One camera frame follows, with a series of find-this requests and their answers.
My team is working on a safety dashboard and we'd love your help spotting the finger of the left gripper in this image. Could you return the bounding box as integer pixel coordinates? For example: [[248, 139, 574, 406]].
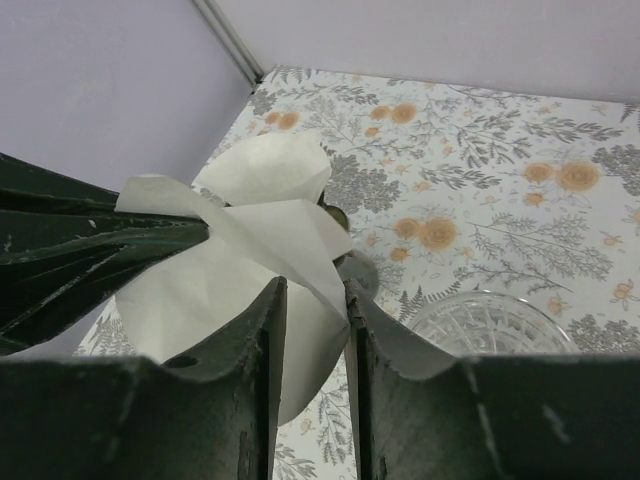
[[1, 222, 209, 350], [1, 154, 200, 260]]

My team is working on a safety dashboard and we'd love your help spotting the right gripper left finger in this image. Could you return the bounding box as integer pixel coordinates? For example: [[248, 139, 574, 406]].
[[1, 277, 287, 479]]

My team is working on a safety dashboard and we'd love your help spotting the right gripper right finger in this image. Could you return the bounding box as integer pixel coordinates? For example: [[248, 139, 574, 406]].
[[345, 281, 639, 479]]

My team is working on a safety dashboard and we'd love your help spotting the clear glass cup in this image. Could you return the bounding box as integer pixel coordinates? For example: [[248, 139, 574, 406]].
[[408, 291, 579, 356]]

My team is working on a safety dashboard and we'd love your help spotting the white paper coffee filter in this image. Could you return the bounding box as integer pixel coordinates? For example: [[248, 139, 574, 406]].
[[195, 131, 331, 206]]

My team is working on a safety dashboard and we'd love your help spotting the floral patterned table mat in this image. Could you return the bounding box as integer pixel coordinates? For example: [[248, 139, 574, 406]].
[[74, 64, 640, 480]]

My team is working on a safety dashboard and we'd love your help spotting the aluminium rail frame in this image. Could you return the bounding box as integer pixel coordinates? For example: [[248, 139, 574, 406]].
[[192, 0, 264, 88]]

